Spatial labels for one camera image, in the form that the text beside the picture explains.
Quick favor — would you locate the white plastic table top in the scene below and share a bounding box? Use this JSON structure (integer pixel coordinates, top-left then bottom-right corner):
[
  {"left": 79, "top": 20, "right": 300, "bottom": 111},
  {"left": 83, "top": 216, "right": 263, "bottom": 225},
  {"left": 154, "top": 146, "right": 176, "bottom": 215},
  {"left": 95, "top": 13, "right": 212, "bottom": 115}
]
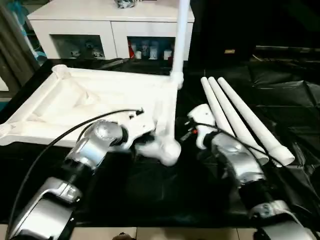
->
[{"left": 0, "top": 63, "right": 185, "bottom": 168}]

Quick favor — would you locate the white plastic table leg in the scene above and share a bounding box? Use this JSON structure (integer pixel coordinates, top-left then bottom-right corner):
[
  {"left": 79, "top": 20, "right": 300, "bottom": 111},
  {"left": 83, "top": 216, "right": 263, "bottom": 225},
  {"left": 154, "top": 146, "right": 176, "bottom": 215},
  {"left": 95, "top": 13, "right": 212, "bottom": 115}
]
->
[
  {"left": 168, "top": 0, "right": 193, "bottom": 79},
  {"left": 200, "top": 76, "right": 236, "bottom": 139},
  {"left": 207, "top": 76, "right": 270, "bottom": 167},
  {"left": 216, "top": 76, "right": 297, "bottom": 168}
]

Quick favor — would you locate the black work mat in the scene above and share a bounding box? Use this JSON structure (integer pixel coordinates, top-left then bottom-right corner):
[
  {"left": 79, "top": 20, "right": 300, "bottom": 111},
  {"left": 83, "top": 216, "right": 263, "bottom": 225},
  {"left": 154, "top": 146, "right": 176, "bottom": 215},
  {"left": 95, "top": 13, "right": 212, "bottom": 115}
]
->
[{"left": 0, "top": 57, "right": 320, "bottom": 230}]

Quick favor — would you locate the white glass-door cabinet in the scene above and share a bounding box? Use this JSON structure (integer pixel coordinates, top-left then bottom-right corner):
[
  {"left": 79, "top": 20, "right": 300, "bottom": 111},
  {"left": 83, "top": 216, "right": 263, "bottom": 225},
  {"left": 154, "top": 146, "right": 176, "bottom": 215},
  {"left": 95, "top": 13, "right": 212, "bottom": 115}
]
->
[{"left": 26, "top": 0, "right": 196, "bottom": 61}]

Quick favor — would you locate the black cabinet with gold label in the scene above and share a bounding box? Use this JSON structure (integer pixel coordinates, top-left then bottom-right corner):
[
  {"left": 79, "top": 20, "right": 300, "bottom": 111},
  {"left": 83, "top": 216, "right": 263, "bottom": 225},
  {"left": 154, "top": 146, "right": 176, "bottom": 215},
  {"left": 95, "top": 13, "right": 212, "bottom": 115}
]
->
[{"left": 188, "top": 0, "right": 320, "bottom": 69}]

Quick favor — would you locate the dark patterned ornament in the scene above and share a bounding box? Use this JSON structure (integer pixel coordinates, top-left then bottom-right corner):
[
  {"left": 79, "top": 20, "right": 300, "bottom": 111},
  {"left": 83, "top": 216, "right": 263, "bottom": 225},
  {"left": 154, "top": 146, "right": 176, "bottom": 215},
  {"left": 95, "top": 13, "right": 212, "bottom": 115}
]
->
[{"left": 113, "top": 0, "right": 139, "bottom": 10}]

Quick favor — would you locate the grey curtain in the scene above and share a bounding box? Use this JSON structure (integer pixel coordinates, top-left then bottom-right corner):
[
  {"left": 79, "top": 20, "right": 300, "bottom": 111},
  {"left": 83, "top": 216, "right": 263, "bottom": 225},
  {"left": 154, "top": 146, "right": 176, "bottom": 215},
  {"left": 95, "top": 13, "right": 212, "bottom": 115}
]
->
[{"left": 0, "top": 0, "right": 42, "bottom": 93}]

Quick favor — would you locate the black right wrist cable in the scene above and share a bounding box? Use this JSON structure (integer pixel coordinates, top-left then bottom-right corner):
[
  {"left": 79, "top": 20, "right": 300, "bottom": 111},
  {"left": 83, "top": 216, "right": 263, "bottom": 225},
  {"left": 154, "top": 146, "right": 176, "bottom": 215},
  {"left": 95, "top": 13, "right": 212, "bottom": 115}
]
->
[{"left": 191, "top": 121, "right": 278, "bottom": 176}]

